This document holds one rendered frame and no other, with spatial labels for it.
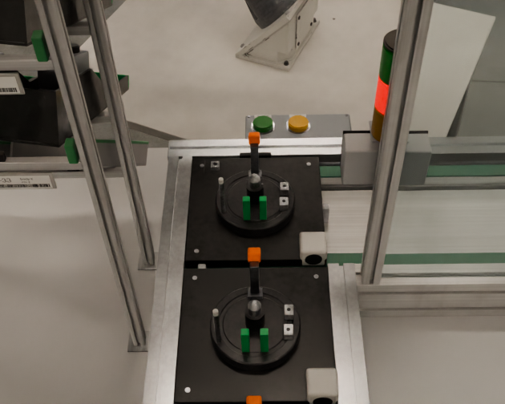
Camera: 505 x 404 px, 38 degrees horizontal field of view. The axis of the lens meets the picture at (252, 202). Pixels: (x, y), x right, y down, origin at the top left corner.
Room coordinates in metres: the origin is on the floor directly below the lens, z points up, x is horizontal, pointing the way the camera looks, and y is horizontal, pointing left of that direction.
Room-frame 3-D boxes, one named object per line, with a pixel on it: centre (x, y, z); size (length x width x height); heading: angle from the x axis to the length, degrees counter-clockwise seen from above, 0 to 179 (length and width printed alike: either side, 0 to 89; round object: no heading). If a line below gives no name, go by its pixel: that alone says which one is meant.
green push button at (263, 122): (1.07, -0.03, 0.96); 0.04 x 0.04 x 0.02
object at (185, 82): (1.43, -0.07, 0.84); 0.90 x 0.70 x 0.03; 64
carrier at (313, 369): (0.60, 0.00, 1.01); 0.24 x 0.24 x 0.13; 88
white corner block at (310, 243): (0.75, -0.10, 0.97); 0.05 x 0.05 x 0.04; 88
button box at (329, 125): (1.06, -0.10, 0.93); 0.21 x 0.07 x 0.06; 88
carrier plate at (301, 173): (0.85, 0.00, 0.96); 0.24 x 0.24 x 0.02; 88
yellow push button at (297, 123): (1.06, -0.10, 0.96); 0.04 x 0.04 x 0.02
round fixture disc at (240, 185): (0.85, 0.00, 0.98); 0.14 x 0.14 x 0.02
